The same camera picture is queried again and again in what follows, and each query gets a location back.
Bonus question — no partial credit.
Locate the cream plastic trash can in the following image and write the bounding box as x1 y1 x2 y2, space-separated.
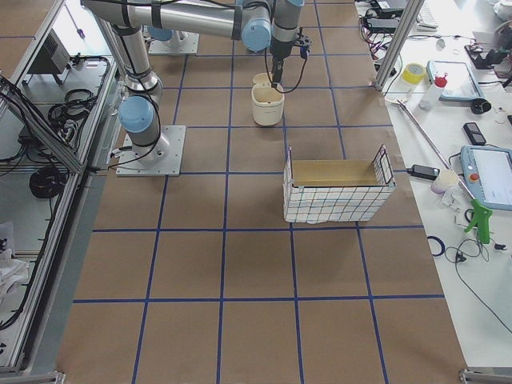
251 73 285 126

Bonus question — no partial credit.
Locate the white purple cup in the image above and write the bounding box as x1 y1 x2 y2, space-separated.
430 169 459 194

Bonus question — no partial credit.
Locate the black phone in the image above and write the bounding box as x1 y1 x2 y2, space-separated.
463 122 486 146

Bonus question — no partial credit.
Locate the black tape roll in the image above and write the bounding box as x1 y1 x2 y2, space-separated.
470 98 492 115

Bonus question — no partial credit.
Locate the black power adapter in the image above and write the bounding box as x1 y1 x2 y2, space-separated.
406 164 440 181

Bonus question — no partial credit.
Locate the aluminium frame post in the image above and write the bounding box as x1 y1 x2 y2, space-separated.
374 0 424 90

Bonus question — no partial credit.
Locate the red capped white bottle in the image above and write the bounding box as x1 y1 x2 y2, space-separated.
418 73 447 111

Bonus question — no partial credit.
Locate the yellow tape roll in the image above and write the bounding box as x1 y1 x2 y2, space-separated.
402 63 426 85

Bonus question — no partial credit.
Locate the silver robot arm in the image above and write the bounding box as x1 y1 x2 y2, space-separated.
84 1 309 175
146 26 188 47

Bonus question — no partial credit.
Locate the checkered cardboard box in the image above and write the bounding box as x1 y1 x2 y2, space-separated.
283 146 396 224

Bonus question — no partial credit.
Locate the black coiled cable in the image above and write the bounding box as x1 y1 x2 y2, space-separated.
29 166 66 199

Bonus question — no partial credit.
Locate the black earphone cable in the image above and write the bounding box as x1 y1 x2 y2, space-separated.
443 237 512 338

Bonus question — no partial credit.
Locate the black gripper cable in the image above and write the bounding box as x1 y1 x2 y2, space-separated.
263 47 310 94

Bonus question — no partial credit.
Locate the grey control box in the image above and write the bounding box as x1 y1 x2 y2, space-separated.
27 29 70 85

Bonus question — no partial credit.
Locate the teach pendant with screen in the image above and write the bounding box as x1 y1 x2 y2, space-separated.
460 146 511 211

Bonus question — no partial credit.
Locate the green handled grabber tool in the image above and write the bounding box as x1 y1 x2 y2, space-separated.
391 99 493 244

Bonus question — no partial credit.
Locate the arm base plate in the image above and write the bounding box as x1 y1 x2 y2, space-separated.
149 30 199 56
116 126 186 177

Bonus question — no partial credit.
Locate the blue tape ring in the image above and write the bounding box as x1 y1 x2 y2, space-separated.
426 235 446 258

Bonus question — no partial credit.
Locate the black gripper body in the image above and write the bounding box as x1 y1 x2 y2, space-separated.
270 27 310 73

